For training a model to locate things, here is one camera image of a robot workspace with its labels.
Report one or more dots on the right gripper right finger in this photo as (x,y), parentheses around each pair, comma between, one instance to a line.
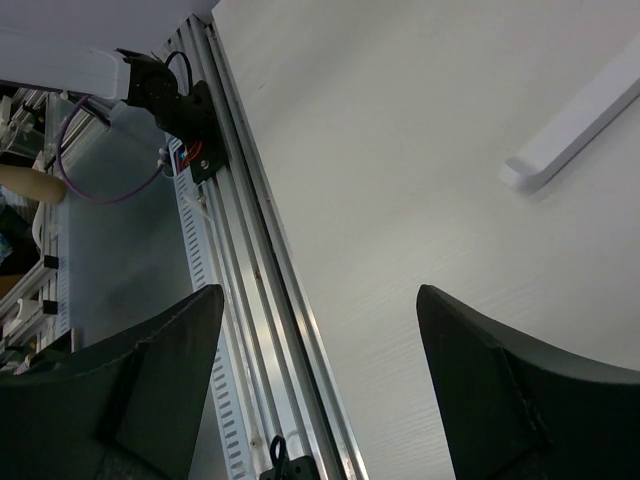
(515,407)

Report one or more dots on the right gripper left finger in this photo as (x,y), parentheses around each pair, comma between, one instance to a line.
(127,407)

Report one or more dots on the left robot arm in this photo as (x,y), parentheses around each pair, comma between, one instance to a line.
(134,78)

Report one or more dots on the metal clothes rack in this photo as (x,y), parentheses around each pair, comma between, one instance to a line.
(590,111)

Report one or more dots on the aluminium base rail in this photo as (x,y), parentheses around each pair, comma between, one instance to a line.
(284,382)

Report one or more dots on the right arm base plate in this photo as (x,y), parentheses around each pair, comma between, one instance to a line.
(285,468)

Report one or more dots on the slotted cable duct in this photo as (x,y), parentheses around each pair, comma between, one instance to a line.
(222,449)

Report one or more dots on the wooden handle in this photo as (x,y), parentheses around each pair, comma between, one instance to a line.
(33,184)

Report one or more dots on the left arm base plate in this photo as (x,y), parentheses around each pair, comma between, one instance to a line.
(207,152)

